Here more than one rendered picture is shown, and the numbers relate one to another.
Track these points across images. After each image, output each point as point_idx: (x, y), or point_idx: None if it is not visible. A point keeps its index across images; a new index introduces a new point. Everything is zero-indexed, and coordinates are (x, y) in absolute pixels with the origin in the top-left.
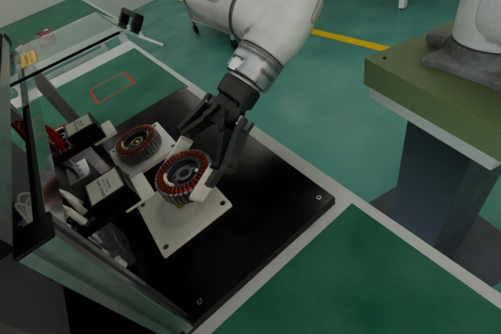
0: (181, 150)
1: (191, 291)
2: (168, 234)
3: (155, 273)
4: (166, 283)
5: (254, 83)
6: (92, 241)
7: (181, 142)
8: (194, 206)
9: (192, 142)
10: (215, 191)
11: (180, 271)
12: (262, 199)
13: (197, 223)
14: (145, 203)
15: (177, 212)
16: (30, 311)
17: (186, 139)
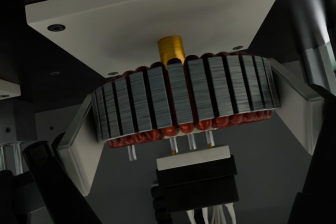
0: (90, 142)
1: (330, 16)
2: (218, 47)
3: (250, 43)
4: (281, 34)
5: None
6: (212, 134)
7: (90, 175)
8: (205, 24)
9: (72, 144)
10: None
11: (286, 25)
12: None
13: (253, 20)
14: (112, 72)
15: (187, 42)
16: (230, 127)
17: (82, 176)
